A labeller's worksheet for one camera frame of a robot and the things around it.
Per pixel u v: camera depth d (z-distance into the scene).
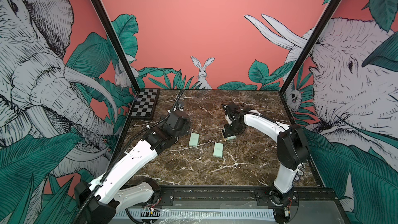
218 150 0.88
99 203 0.37
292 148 0.48
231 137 0.86
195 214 0.70
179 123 0.54
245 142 0.93
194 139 0.93
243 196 0.75
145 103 1.09
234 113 0.70
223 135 0.95
